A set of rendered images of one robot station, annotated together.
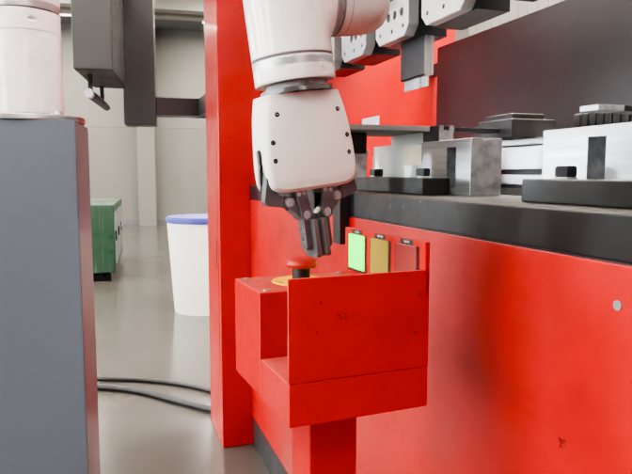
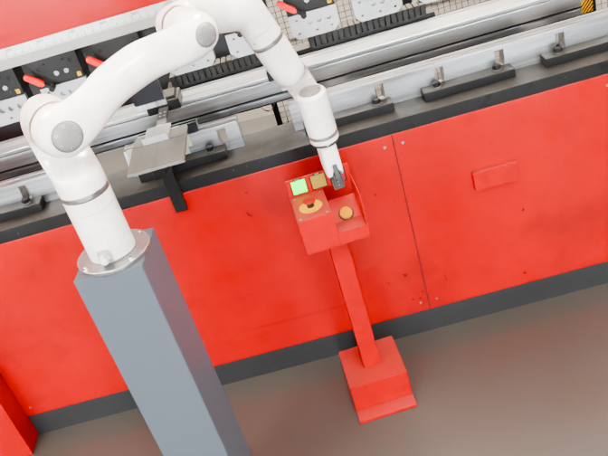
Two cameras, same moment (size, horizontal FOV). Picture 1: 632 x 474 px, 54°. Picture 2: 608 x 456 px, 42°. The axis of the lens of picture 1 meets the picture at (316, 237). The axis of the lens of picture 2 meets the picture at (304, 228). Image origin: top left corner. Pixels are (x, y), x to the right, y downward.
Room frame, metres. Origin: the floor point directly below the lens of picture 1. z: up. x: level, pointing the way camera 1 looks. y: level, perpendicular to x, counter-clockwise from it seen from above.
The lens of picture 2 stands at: (0.01, 1.94, 1.96)
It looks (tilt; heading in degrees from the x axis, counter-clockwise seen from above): 31 degrees down; 292
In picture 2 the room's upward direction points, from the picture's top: 17 degrees counter-clockwise
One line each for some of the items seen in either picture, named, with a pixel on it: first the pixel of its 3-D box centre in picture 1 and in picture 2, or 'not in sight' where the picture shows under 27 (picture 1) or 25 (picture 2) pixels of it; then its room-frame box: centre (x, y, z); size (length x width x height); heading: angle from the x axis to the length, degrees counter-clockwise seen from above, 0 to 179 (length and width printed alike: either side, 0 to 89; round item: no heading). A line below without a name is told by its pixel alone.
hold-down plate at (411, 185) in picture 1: (397, 184); (183, 163); (1.21, -0.16, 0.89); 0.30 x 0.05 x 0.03; 19
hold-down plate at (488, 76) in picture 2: not in sight; (467, 82); (0.30, -0.47, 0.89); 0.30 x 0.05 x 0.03; 19
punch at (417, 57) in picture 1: (416, 64); (147, 94); (1.27, -0.20, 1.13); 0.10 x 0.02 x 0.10; 19
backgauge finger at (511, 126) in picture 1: (485, 126); (162, 108); (1.32, -0.36, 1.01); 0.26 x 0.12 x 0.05; 109
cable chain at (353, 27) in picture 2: not in sight; (365, 23); (0.67, -0.83, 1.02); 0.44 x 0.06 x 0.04; 19
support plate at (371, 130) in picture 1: (346, 130); (158, 149); (1.22, -0.06, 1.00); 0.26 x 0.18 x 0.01; 109
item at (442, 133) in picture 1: (419, 136); (168, 131); (1.25, -0.21, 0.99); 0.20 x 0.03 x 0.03; 19
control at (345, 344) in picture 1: (323, 312); (327, 208); (0.72, -0.01, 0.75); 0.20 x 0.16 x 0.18; 23
